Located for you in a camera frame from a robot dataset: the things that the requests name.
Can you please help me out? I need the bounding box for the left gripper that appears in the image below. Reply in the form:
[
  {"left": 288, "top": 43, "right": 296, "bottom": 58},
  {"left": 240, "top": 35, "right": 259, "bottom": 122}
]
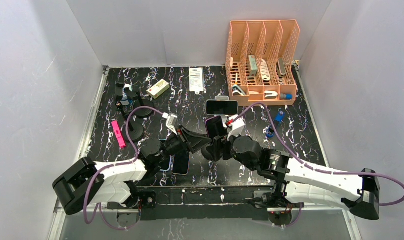
[{"left": 155, "top": 125, "right": 211, "bottom": 163}]

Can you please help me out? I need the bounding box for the white-edged black smartphone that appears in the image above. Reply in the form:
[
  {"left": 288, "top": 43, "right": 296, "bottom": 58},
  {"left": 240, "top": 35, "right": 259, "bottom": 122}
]
[{"left": 172, "top": 152, "right": 190, "bottom": 175}]

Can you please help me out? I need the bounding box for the purple phone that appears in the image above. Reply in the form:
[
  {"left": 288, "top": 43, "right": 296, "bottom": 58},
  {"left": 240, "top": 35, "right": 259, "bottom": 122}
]
[{"left": 205, "top": 115, "right": 228, "bottom": 140}]

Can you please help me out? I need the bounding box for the black round-base phone stand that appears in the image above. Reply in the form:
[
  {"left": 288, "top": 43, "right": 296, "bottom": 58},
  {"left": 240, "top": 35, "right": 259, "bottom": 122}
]
[{"left": 128, "top": 88, "right": 155, "bottom": 119}]

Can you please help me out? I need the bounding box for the light blue phone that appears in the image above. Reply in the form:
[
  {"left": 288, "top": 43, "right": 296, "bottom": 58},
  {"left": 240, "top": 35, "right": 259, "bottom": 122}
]
[{"left": 159, "top": 139, "right": 172, "bottom": 172}]

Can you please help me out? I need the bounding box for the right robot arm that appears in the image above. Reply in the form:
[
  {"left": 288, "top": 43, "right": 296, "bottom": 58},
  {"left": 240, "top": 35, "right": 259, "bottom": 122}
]
[{"left": 202, "top": 136, "right": 380, "bottom": 221}]

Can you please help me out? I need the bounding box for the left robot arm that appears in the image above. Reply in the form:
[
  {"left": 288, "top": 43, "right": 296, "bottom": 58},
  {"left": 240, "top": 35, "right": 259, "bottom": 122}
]
[{"left": 52, "top": 125, "right": 212, "bottom": 215}]

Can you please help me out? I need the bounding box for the white phone on silver stand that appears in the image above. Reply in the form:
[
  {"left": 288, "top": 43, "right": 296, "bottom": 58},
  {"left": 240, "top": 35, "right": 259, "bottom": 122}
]
[{"left": 205, "top": 100, "right": 239, "bottom": 116}]

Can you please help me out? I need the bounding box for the silver desktop phone stand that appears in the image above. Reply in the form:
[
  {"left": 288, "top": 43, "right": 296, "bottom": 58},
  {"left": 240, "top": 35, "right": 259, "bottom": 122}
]
[{"left": 214, "top": 96, "right": 229, "bottom": 115}]

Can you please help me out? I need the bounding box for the beige small box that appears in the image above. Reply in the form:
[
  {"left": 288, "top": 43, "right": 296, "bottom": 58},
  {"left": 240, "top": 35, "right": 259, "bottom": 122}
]
[{"left": 146, "top": 79, "right": 170, "bottom": 99}]

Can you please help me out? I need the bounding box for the white labelled package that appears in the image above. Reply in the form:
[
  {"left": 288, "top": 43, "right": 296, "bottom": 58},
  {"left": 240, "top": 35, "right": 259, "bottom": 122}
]
[{"left": 189, "top": 67, "right": 204, "bottom": 95}]

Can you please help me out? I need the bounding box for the pink marker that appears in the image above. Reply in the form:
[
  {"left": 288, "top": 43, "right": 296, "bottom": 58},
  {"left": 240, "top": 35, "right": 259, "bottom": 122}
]
[{"left": 111, "top": 120, "right": 126, "bottom": 149}]

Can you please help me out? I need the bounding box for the blue white tape roll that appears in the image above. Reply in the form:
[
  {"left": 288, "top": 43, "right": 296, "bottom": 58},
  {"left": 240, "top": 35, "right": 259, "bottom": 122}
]
[{"left": 120, "top": 84, "right": 133, "bottom": 106}]

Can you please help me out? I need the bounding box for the orange file organizer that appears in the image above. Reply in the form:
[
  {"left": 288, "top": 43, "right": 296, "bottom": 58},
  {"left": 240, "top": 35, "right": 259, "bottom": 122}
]
[{"left": 225, "top": 19, "right": 300, "bottom": 107}]

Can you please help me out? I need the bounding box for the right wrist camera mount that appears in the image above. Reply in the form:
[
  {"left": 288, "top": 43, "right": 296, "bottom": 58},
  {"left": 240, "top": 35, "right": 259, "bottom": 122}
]
[{"left": 225, "top": 115, "right": 245, "bottom": 141}]

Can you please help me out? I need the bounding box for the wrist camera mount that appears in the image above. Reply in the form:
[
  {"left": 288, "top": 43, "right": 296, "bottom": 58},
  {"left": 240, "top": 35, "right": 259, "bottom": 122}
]
[
  {"left": 225, "top": 115, "right": 245, "bottom": 141},
  {"left": 162, "top": 112, "right": 179, "bottom": 136}
]

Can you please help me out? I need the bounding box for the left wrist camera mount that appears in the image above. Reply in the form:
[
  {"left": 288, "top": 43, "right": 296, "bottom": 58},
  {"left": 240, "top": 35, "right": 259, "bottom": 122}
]
[{"left": 162, "top": 112, "right": 179, "bottom": 136}]

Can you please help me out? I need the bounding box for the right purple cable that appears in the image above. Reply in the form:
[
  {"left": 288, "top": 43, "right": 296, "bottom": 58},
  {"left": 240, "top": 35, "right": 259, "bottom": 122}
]
[{"left": 230, "top": 101, "right": 404, "bottom": 207}]

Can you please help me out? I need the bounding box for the purple cable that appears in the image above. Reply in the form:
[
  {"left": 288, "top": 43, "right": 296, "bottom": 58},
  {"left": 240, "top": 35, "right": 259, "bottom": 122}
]
[
  {"left": 82, "top": 105, "right": 171, "bottom": 232},
  {"left": 230, "top": 101, "right": 404, "bottom": 207}
]

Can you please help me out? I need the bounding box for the black base frame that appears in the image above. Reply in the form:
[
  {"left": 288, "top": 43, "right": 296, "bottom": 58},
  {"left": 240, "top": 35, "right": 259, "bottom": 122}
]
[{"left": 107, "top": 185, "right": 334, "bottom": 222}]

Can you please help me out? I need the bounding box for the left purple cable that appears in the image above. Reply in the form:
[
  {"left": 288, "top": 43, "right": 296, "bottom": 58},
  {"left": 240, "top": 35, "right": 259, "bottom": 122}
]
[{"left": 82, "top": 105, "right": 171, "bottom": 232}]

